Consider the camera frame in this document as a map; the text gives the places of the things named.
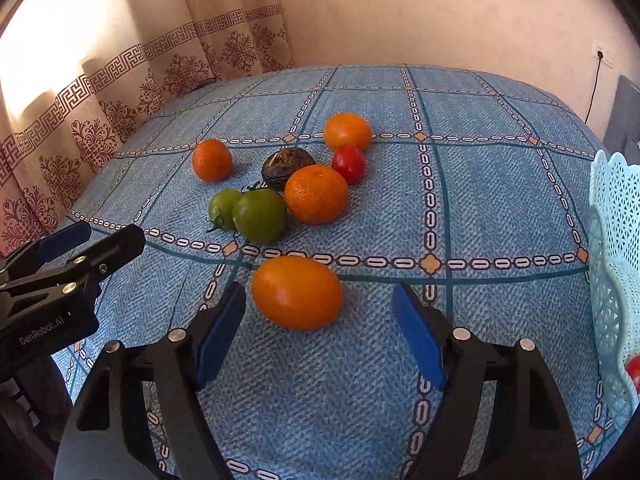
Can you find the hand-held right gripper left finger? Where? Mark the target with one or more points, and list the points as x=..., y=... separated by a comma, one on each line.
x=220, y=332

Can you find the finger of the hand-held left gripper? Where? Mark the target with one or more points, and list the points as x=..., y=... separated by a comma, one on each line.
x=115, y=245
x=65, y=240

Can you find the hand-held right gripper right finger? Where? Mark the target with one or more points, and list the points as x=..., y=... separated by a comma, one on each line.
x=417, y=332

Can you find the smooth oval orange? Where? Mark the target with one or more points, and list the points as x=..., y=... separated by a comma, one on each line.
x=297, y=292

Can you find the small green tomato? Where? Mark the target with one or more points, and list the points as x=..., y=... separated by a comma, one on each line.
x=222, y=206

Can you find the large green tomato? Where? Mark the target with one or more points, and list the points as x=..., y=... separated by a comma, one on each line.
x=260, y=216

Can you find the small round orange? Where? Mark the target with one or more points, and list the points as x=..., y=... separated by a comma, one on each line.
x=212, y=161

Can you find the large rough orange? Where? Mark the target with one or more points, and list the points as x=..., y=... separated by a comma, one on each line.
x=316, y=194

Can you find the dark wrinkled avocado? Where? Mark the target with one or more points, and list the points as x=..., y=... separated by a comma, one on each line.
x=282, y=165

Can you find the red tomato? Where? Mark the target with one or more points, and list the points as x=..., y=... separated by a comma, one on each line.
x=635, y=372
x=348, y=164

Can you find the light blue lattice basket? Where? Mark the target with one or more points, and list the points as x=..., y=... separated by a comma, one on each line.
x=607, y=240

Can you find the flattish orange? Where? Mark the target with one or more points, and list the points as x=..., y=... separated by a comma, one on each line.
x=347, y=131

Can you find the blue checked blanket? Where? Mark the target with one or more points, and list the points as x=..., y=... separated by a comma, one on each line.
x=475, y=210

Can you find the beige patterned curtain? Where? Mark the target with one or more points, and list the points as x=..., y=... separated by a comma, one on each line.
x=165, y=15

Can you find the grey headboard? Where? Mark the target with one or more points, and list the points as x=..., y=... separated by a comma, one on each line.
x=622, y=120

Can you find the white wall socket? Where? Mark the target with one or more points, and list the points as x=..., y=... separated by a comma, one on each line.
x=603, y=53

